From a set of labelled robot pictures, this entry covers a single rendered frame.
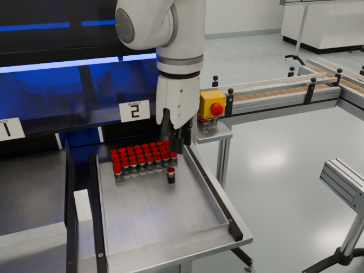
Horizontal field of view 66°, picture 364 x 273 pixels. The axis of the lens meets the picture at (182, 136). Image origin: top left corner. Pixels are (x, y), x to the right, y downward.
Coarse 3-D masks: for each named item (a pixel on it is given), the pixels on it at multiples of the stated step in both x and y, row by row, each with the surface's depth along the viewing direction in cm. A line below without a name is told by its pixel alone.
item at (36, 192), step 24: (0, 168) 81; (24, 168) 81; (48, 168) 81; (0, 192) 73; (24, 192) 73; (48, 192) 73; (0, 216) 66; (24, 216) 66; (48, 216) 66; (0, 240) 58; (24, 240) 60
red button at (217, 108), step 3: (213, 105) 86; (216, 105) 86; (219, 105) 86; (213, 108) 86; (216, 108) 86; (219, 108) 86; (222, 108) 86; (210, 111) 88; (213, 111) 86; (216, 111) 86; (219, 111) 86; (222, 111) 87; (213, 114) 87; (216, 114) 87; (219, 114) 87
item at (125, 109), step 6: (132, 102) 80; (138, 102) 80; (144, 102) 81; (120, 108) 79; (126, 108) 80; (132, 108) 81; (144, 108) 82; (120, 114) 80; (126, 114) 81; (138, 114) 82; (144, 114) 83; (126, 120) 82; (132, 120) 83
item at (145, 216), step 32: (96, 160) 79; (192, 160) 79; (128, 192) 73; (160, 192) 73; (192, 192) 73; (128, 224) 64; (160, 224) 64; (192, 224) 64; (224, 224) 60; (128, 256) 56
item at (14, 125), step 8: (0, 120) 71; (8, 120) 72; (16, 120) 72; (0, 128) 72; (8, 128) 73; (16, 128) 73; (0, 136) 73; (8, 136) 74; (16, 136) 74; (24, 136) 75
